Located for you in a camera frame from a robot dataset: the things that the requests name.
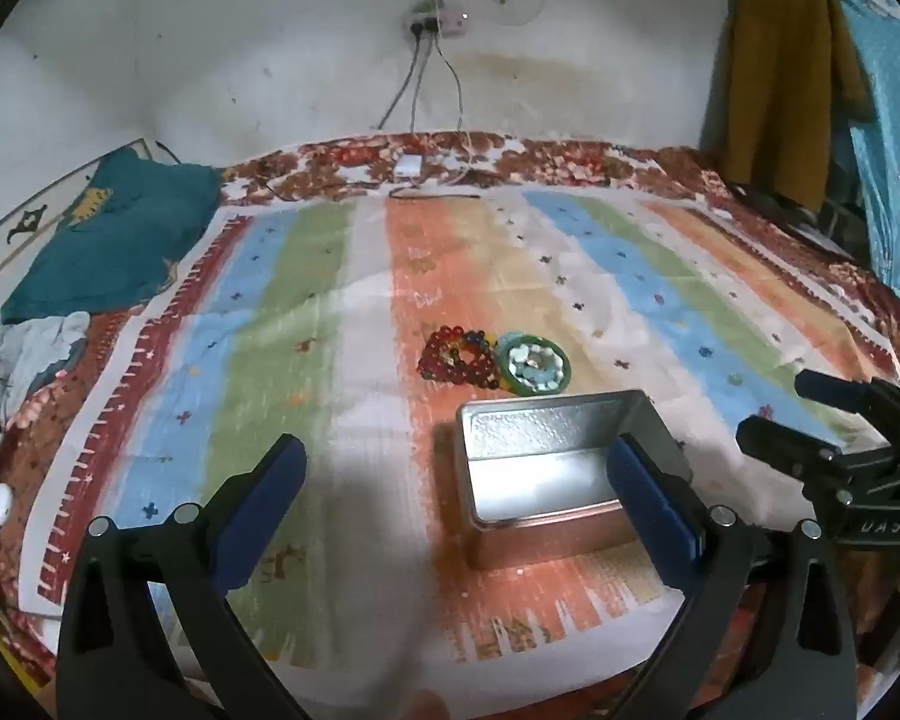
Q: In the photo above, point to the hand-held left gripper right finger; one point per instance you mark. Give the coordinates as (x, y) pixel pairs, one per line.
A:
(654, 514)

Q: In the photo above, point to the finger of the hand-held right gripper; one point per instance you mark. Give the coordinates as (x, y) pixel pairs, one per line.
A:
(832, 388)
(784, 446)

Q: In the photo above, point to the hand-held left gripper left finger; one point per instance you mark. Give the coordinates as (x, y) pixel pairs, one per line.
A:
(264, 510)

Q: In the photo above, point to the silver metal tin box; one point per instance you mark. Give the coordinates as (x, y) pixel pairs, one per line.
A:
(540, 480)

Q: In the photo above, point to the striped colourful blanket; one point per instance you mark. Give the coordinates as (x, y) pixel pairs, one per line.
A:
(322, 360)

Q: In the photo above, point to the white round object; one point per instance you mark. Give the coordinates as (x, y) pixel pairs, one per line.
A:
(1, 504)

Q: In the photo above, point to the blue patterned hanging cloth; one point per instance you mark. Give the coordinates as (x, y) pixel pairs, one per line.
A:
(889, 127)

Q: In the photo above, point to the pale blue garment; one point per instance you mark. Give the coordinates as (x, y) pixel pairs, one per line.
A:
(45, 345)

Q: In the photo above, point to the mustard yellow hanging cloth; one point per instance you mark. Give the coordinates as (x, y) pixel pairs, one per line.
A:
(780, 90)

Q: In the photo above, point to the teal cloth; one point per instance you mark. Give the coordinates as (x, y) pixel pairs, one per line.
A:
(105, 240)

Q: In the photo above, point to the white charger block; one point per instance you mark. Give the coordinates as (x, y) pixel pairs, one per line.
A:
(411, 166)

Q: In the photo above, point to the wall power strip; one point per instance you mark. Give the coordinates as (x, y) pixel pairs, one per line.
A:
(435, 22)

